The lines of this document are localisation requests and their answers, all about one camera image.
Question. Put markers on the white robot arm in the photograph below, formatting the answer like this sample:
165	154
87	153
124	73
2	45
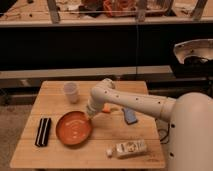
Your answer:
190	117

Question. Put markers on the orange ceramic bowl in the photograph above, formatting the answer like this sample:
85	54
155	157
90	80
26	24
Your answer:
73	128

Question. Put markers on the wooden table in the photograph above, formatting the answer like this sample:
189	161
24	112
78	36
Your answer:
108	130

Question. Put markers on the white plastic bottle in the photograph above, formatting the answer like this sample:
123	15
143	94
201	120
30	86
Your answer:
127	149

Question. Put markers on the orange object on shelf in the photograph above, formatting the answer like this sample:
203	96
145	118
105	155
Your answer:
119	8

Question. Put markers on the blue sponge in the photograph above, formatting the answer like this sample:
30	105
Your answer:
129	116

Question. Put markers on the small orange object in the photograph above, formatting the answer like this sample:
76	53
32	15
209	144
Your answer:
106	109

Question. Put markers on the white plastic cup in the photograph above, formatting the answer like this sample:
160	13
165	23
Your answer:
70	90

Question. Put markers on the white machine with black base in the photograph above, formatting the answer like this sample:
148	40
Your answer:
194	58

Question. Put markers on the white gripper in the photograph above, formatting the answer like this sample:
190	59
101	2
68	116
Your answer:
92	110

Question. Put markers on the black rectangular box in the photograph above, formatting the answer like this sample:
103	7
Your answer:
43	132

